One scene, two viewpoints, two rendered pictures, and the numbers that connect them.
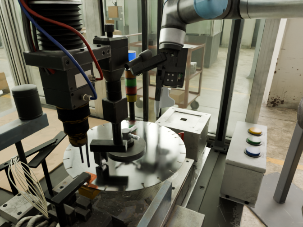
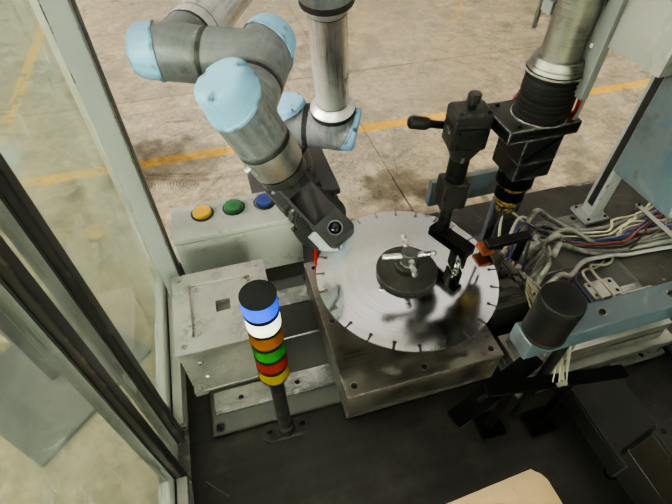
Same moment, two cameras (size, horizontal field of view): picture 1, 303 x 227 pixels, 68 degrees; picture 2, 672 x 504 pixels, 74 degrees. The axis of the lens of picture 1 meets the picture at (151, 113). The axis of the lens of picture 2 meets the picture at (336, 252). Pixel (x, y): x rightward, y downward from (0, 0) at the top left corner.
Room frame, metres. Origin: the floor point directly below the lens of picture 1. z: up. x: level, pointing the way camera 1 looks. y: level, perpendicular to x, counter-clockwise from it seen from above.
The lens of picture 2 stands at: (0.97, 0.38, 1.58)
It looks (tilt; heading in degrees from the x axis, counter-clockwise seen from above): 47 degrees down; 228
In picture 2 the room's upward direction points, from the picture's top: straight up
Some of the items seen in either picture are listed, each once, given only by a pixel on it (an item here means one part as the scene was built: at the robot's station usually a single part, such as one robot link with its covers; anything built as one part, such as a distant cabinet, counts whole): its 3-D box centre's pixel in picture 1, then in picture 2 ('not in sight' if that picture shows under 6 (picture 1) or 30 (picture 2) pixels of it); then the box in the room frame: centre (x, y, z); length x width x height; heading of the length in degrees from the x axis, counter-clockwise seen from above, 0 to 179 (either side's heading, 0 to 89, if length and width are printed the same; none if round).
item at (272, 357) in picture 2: (130, 81); (268, 344); (0.83, 0.08, 1.05); 0.05 x 0.04 x 0.03; 64
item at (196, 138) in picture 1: (182, 135); (229, 326); (0.80, -0.13, 0.82); 0.18 x 0.18 x 0.15; 64
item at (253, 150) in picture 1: (252, 152); (264, 202); (0.57, -0.31, 0.90); 0.04 x 0.04 x 0.02
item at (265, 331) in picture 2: not in sight; (262, 317); (0.83, 0.08, 1.11); 0.05 x 0.04 x 0.03; 64
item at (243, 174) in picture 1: (245, 158); (239, 235); (0.64, -0.33, 0.82); 0.28 x 0.11 x 0.15; 154
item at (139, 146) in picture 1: (125, 143); (407, 267); (0.52, 0.07, 0.96); 0.11 x 0.11 x 0.03
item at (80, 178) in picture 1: (76, 196); (500, 251); (0.35, 0.16, 0.95); 0.10 x 0.03 x 0.07; 154
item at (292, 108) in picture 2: not in sight; (287, 121); (0.34, -0.52, 0.91); 0.13 x 0.12 x 0.14; 128
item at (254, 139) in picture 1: (254, 141); (233, 207); (0.63, -0.34, 0.90); 0.04 x 0.04 x 0.02
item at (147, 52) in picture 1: (131, 58); (437, 128); (0.46, 0.04, 1.21); 0.08 x 0.06 x 0.03; 154
